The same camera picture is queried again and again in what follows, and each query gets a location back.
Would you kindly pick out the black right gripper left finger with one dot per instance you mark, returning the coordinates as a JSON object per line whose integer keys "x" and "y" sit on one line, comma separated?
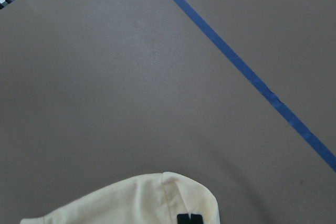
{"x": 183, "y": 219}

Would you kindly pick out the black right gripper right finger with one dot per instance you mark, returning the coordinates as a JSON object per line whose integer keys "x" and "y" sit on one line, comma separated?
{"x": 196, "y": 219}

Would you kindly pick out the beige long-sleeve printed shirt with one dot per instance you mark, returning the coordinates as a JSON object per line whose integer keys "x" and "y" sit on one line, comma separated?
{"x": 148, "y": 198}

